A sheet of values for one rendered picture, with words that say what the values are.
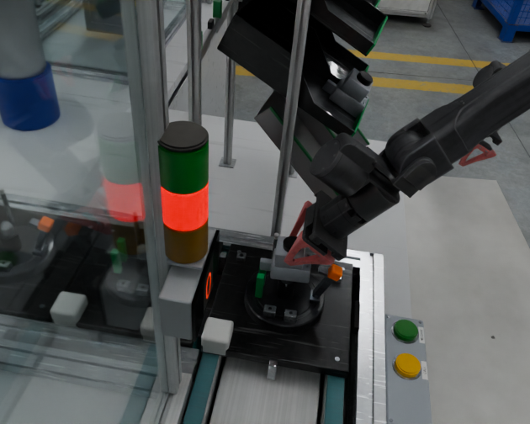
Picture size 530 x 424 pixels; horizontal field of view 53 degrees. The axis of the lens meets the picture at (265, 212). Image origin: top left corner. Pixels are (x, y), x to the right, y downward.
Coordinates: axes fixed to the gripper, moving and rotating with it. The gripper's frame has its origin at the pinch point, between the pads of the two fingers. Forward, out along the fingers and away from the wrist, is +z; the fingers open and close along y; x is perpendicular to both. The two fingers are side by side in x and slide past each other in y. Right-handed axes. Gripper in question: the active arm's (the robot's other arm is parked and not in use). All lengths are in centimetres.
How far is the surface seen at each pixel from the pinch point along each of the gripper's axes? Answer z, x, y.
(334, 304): 5.1, 14.8, -1.0
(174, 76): 49, -23, -95
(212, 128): 38, -8, -68
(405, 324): -2.5, 24.7, 1.0
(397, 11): 55, 109, -404
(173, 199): -13.6, -25.3, 20.7
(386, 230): 7.3, 31.8, -35.0
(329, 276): -1.0, 7.5, 1.0
